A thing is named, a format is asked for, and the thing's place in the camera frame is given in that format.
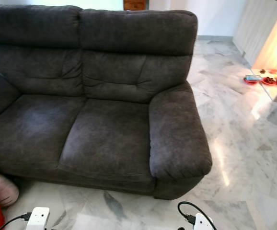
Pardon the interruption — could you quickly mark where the pink round floor cushion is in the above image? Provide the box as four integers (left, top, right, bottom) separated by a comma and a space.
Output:
0, 172, 20, 207

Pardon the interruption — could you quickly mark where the dark grey two-seat sofa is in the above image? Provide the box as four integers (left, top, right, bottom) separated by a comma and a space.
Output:
0, 5, 213, 201

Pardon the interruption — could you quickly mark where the brown wooden cabinet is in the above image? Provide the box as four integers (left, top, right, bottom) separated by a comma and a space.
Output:
123, 0, 150, 11

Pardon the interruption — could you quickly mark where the red plate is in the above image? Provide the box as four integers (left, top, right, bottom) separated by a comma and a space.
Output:
244, 76, 263, 85

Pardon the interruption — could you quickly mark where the white cupboard with lit niche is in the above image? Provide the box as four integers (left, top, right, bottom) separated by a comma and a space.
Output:
233, 0, 277, 69

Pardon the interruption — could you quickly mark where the red bowl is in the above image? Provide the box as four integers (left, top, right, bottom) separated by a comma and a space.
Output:
262, 77, 277, 86

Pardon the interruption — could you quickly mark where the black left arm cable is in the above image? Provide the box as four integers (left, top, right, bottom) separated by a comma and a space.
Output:
0, 212, 33, 230

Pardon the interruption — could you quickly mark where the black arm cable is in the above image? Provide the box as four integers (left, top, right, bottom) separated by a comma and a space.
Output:
0, 212, 33, 230
177, 201, 217, 230

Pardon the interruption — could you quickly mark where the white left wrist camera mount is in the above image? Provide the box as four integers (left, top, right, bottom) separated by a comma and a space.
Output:
26, 207, 51, 230

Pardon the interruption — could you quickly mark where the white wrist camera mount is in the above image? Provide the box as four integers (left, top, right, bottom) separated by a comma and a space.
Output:
26, 207, 51, 230
194, 213, 216, 230

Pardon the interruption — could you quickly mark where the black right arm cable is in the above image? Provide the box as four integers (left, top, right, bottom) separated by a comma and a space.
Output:
177, 201, 217, 230

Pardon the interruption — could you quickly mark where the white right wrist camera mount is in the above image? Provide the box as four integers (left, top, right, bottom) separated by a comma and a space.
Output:
194, 213, 216, 230

